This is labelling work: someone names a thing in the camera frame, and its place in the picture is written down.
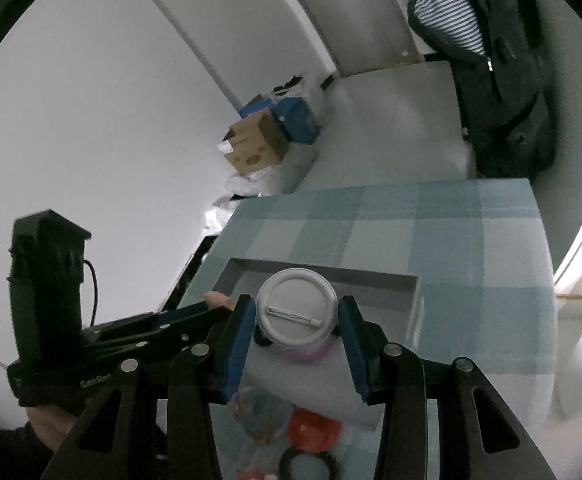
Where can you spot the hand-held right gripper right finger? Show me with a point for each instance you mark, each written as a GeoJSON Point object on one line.
{"type": "Point", "coordinates": [353, 355]}

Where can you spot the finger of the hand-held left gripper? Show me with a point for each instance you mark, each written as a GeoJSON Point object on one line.
{"type": "Point", "coordinates": [181, 342]}
{"type": "Point", "coordinates": [186, 316]}

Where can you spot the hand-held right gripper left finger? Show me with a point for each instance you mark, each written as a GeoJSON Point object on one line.
{"type": "Point", "coordinates": [236, 350]}

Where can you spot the small pink trinket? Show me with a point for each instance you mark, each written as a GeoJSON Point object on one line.
{"type": "Point", "coordinates": [217, 300]}

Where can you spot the grey shallow tray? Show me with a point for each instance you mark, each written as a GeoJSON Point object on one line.
{"type": "Point", "coordinates": [371, 292]}

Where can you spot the white round lidded jar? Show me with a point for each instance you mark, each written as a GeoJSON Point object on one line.
{"type": "Point", "coordinates": [293, 310]}

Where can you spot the orange round trinket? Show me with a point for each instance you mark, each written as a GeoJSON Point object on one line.
{"type": "Point", "coordinates": [313, 430]}

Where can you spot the person's left forearm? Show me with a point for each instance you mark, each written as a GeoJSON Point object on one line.
{"type": "Point", "coordinates": [1, 452]}

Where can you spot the person's left hand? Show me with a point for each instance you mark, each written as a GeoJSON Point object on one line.
{"type": "Point", "coordinates": [51, 427]}

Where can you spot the clear round container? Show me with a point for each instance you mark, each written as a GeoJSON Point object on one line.
{"type": "Point", "coordinates": [261, 415]}

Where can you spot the checkered teal tablecloth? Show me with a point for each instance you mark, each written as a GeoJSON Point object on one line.
{"type": "Point", "coordinates": [446, 260]}

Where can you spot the white plastic bags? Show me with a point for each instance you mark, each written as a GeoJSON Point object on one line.
{"type": "Point", "coordinates": [266, 185]}

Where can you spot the brown cardboard box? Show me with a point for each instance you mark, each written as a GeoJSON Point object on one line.
{"type": "Point", "coordinates": [256, 145]}

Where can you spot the small blue box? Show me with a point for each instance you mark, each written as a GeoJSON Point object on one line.
{"type": "Point", "coordinates": [256, 108]}

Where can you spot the large blue box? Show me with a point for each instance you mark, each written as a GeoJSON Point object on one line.
{"type": "Point", "coordinates": [298, 120]}

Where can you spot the black shoes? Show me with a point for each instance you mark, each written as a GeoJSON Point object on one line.
{"type": "Point", "coordinates": [288, 85]}

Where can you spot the dark jacket striped lining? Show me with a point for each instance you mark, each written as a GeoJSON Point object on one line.
{"type": "Point", "coordinates": [506, 70]}

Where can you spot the grey door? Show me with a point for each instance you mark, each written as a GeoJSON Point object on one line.
{"type": "Point", "coordinates": [361, 20]}

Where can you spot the black frame beside table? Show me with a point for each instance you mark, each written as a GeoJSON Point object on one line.
{"type": "Point", "coordinates": [191, 275]}

